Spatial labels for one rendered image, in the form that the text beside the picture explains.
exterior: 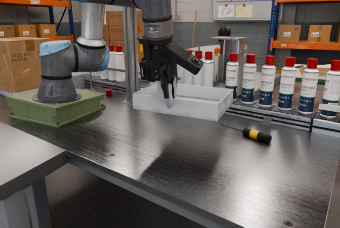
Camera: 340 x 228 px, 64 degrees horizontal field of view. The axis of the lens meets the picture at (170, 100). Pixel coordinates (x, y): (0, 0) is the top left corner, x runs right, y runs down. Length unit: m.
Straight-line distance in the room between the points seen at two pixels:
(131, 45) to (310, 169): 0.86
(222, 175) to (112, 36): 4.53
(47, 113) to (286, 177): 0.84
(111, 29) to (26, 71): 3.56
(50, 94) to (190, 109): 0.60
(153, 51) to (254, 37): 4.98
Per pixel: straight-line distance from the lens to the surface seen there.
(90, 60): 1.16
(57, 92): 1.14
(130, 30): 1.26
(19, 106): 1.23
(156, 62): 0.72
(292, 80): 1.11
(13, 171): 0.85
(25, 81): 1.67
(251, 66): 1.14
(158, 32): 0.68
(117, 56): 1.54
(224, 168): 0.77
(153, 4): 0.66
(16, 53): 1.63
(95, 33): 1.14
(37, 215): 1.38
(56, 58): 1.13
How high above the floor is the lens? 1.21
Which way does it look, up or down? 16 degrees down
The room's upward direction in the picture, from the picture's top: straight up
